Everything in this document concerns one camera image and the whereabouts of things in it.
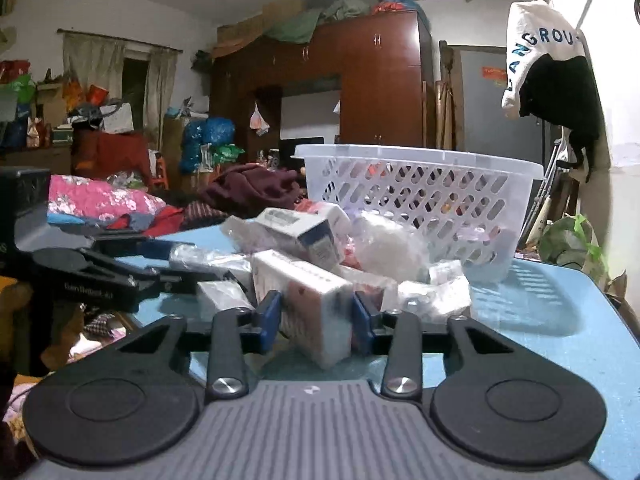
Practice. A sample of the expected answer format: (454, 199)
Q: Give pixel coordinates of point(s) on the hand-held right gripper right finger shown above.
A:
(361, 316)

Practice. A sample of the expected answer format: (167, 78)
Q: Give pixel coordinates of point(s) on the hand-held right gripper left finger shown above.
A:
(270, 312)

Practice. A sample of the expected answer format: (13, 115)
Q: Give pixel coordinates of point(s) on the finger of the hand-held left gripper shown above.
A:
(195, 277)
(160, 247)

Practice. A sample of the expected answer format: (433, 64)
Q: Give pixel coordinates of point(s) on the white pink medicine box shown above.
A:
(305, 305)

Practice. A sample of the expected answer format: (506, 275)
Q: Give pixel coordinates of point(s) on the white plastic lattice basket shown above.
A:
(425, 195)

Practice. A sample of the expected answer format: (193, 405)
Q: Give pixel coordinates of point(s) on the clear wrapped white packet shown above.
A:
(210, 260)

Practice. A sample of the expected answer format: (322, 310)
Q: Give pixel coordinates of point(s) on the small white packet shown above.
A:
(220, 300)

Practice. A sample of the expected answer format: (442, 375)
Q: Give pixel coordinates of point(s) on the orange stool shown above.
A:
(160, 172)

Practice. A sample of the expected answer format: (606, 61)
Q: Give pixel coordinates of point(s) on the pink floral blanket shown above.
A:
(95, 197)

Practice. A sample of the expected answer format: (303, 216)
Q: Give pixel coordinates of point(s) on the crumpled clear plastic bag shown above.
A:
(387, 245)

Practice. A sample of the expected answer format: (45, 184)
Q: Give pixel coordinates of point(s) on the clear blister pack packet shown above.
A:
(435, 292)

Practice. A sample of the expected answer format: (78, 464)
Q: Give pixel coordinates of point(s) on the blue white medicine box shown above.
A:
(300, 232)

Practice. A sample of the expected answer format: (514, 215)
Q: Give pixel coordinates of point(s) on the maroon cloth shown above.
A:
(250, 187)

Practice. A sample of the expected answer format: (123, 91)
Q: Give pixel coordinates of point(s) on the red cloth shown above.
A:
(110, 152)

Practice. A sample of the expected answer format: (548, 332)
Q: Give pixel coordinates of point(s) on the blue plastic bag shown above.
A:
(210, 132)

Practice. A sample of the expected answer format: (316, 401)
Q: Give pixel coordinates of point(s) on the small hanging plastic bag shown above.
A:
(258, 120)

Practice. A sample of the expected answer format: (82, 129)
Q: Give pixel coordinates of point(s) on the black monitor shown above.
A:
(300, 150)

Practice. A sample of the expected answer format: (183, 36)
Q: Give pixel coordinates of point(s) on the beige window curtains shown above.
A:
(90, 67)

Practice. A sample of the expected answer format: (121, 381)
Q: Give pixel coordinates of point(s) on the green plastic bag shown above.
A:
(570, 245)

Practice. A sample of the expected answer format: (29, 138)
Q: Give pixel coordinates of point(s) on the brown wooden wardrobe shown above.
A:
(380, 85)

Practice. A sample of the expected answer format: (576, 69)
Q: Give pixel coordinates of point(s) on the grey door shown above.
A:
(500, 120)

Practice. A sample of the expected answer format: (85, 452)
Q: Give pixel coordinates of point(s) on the green cloth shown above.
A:
(295, 25)

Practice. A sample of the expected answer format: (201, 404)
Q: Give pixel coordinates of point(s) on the black hanging garment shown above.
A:
(565, 95)

